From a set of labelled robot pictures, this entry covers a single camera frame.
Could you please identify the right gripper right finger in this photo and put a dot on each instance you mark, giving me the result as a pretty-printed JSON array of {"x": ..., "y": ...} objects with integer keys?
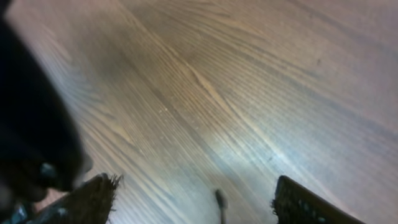
[{"x": 295, "y": 204}]

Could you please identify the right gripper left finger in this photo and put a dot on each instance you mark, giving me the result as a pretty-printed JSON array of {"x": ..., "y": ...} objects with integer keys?
[{"x": 91, "y": 203}]

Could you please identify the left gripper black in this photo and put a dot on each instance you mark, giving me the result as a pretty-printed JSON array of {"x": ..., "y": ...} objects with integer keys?
[{"x": 40, "y": 144}]

